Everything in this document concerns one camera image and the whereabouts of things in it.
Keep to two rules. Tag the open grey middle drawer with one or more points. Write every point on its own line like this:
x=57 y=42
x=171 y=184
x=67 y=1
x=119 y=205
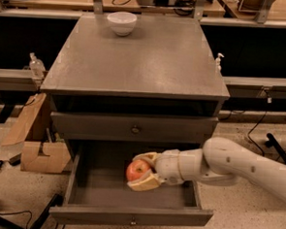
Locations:
x=98 y=194

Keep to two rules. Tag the grey wooden drawer cabinet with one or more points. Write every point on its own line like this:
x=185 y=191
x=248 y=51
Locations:
x=164 y=67

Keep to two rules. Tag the white ceramic bowl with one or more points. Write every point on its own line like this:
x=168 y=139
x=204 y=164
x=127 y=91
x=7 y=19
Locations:
x=122 y=23

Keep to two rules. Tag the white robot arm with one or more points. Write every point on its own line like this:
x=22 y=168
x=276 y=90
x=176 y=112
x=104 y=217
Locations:
x=219 y=162

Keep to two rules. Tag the red apple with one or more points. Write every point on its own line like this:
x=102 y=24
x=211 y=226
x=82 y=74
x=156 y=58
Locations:
x=136 y=169

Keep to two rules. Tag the black stand leg right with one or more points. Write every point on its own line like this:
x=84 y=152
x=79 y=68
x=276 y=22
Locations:
x=272 y=142

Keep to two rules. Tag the closed grey top drawer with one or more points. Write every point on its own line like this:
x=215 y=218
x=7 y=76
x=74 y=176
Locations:
x=131 y=127

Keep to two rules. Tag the wooden workbench behind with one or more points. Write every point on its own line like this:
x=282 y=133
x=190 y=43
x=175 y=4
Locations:
x=217 y=8

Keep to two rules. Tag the brown cardboard box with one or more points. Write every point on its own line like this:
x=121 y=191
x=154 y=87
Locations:
x=38 y=152

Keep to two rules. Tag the clear plastic sanitizer bottle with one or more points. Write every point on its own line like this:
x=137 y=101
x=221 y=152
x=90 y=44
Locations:
x=36 y=66

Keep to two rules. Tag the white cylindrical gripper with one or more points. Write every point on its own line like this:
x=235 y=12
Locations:
x=167 y=168

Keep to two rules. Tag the small white pump bottle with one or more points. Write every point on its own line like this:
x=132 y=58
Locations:
x=219 y=57

